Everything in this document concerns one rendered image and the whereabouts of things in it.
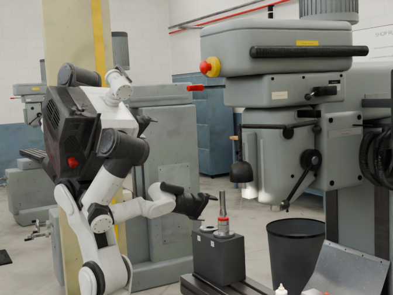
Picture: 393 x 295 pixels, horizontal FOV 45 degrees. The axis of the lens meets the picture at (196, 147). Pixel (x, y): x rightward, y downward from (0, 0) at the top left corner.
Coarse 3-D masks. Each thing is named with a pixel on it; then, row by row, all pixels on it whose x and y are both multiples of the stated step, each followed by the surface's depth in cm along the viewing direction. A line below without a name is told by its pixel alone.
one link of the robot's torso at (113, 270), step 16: (64, 192) 185; (64, 208) 186; (80, 224) 181; (80, 240) 187; (96, 240) 188; (112, 240) 188; (96, 256) 180; (112, 256) 184; (96, 272) 179; (112, 272) 181; (128, 272) 186; (112, 288) 182
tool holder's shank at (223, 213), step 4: (220, 192) 195; (224, 192) 195; (220, 196) 195; (224, 196) 195; (220, 200) 195; (224, 200) 195; (220, 204) 196; (224, 204) 196; (220, 208) 196; (224, 208) 196; (220, 212) 196; (224, 212) 196; (220, 216) 197; (224, 216) 196
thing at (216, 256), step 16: (192, 240) 208; (208, 240) 197; (224, 240) 192; (240, 240) 195; (208, 256) 199; (224, 256) 191; (240, 256) 196; (208, 272) 200; (224, 272) 192; (240, 272) 197
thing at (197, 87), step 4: (196, 84) 153; (200, 84) 153; (188, 88) 151; (192, 88) 151; (196, 88) 152; (200, 88) 153; (204, 88) 154; (208, 88) 155; (212, 88) 156; (216, 88) 157
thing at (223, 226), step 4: (228, 220) 196; (220, 224) 196; (224, 224) 195; (228, 224) 196; (220, 228) 196; (224, 228) 195; (228, 228) 196; (220, 232) 196; (224, 232) 196; (228, 232) 196
